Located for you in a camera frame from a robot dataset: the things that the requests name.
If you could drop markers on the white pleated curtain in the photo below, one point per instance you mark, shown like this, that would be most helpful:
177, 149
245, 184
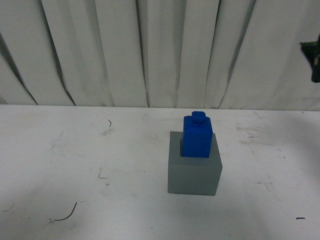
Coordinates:
204, 54

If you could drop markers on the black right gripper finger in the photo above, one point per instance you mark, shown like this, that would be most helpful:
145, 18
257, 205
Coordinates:
311, 51

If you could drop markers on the blue knobbed block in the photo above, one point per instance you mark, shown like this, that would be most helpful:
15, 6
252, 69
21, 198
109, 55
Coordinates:
197, 135

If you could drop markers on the gray square base block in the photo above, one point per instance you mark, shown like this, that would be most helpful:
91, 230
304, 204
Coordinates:
193, 175

